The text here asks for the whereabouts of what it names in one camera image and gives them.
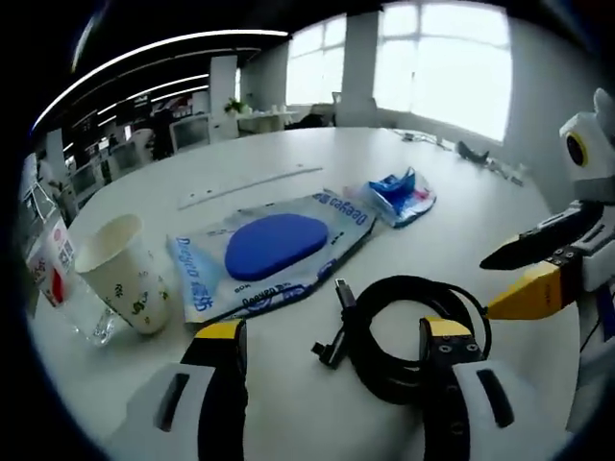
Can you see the black bag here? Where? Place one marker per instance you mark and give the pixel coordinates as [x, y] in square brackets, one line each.
[314, 120]

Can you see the white office chair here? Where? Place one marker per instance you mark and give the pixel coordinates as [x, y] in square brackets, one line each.
[189, 133]

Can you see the white power strip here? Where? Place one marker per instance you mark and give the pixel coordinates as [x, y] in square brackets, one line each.
[250, 187]

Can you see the potted green plant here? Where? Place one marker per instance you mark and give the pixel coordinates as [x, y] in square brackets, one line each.
[234, 105]

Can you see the small black object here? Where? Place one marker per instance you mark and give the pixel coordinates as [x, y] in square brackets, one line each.
[468, 152]

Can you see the white table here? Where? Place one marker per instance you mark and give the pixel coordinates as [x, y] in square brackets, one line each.
[480, 201]

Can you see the large bright window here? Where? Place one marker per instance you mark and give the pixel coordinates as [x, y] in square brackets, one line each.
[442, 67]

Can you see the white paper cup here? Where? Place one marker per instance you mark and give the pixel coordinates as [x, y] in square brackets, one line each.
[125, 278]

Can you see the long ceiling light strip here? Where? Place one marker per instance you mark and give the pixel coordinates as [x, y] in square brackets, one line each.
[144, 53]

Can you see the blue-lidded wet wipes pack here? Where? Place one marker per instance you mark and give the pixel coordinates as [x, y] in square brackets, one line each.
[274, 245]

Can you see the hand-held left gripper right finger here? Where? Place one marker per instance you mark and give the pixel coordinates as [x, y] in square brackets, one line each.
[451, 365]

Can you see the blue tissue packet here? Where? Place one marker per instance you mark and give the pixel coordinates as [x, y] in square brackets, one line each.
[399, 197]

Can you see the clear plastic water bottle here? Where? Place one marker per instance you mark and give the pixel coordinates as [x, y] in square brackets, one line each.
[53, 269]

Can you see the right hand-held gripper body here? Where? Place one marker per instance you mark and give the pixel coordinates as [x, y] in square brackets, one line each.
[596, 158]

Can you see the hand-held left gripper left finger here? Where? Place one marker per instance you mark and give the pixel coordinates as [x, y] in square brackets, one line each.
[221, 365]

